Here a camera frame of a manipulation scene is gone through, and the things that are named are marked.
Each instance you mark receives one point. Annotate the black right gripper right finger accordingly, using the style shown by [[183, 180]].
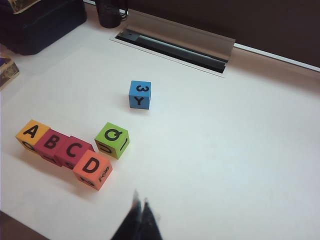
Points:
[[150, 225]]

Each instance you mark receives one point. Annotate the beige fabric block storage bag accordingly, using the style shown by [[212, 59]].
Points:
[[7, 72]]

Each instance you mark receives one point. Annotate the dark blue plastic case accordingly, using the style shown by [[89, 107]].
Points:
[[42, 25]]

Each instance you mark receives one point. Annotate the red foam block letter B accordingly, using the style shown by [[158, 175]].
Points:
[[48, 147]]

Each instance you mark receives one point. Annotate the orange foam block letter D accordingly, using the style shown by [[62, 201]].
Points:
[[93, 172]]

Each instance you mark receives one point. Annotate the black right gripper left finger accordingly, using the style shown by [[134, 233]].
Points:
[[132, 222]]

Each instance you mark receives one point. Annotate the red foam block letter C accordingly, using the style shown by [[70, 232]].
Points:
[[72, 155]]

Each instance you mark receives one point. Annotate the yellow foam block letter A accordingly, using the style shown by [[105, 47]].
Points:
[[30, 136]]

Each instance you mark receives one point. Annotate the blue foam block number 3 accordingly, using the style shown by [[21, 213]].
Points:
[[140, 96]]

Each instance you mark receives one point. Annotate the green foam block letter Q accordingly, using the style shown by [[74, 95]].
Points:
[[112, 140]]

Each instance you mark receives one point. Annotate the beige patterned box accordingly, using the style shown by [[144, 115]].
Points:
[[23, 3]]

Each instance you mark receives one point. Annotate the black mug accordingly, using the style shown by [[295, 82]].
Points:
[[110, 12]]

